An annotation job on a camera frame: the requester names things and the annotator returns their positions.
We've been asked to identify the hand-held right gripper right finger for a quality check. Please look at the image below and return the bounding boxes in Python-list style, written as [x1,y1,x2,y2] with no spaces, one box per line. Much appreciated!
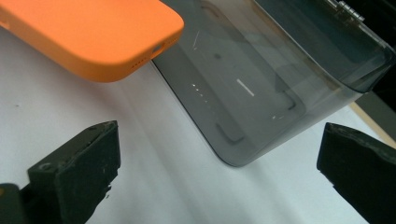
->
[316,121,396,224]

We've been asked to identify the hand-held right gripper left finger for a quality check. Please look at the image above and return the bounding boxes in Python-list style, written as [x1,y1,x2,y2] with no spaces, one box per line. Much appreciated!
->
[19,120,121,224]

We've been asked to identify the grey transparent plastic box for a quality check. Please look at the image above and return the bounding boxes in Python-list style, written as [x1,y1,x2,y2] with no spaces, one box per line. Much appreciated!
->
[151,0,396,167]

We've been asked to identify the orange phone case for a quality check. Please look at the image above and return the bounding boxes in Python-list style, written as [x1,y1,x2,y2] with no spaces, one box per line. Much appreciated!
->
[0,0,185,83]

